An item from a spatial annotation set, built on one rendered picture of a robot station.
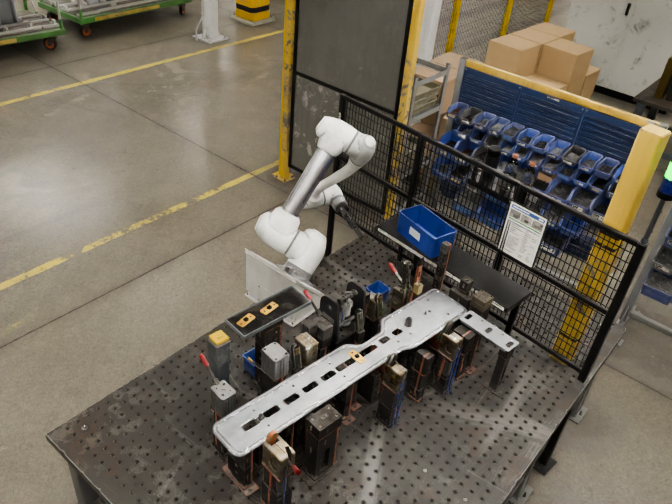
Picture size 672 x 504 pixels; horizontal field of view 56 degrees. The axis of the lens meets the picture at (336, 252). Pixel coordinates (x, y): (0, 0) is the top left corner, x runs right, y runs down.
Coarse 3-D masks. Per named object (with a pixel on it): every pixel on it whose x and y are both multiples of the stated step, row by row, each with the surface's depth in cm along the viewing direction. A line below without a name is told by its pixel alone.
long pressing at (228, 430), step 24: (408, 312) 308; (432, 312) 310; (456, 312) 311; (384, 336) 293; (408, 336) 294; (432, 336) 297; (336, 360) 278; (384, 360) 281; (288, 384) 265; (336, 384) 267; (240, 408) 252; (264, 408) 254; (288, 408) 255; (312, 408) 256; (216, 432) 243; (240, 432) 243; (264, 432) 244; (240, 456) 236
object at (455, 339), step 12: (444, 336) 292; (456, 336) 291; (444, 348) 295; (456, 348) 290; (444, 360) 298; (456, 360) 296; (444, 372) 303; (432, 384) 310; (444, 384) 304; (444, 396) 306
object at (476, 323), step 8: (472, 312) 312; (464, 320) 307; (472, 320) 307; (480, 320) 308; (472, 328) 303; (480, 328) 303; (496, 328) 304; (488, 336) 299; (496, 336) 300; (504, 336) 300; (496, 344) 295; (504, 344) 296
